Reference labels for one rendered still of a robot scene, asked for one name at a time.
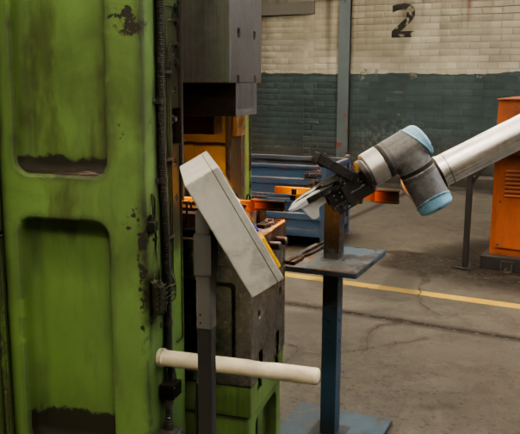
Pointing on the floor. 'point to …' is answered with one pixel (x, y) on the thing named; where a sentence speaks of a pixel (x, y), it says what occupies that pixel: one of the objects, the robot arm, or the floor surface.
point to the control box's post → (206, 342)
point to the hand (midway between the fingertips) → (292, 206)
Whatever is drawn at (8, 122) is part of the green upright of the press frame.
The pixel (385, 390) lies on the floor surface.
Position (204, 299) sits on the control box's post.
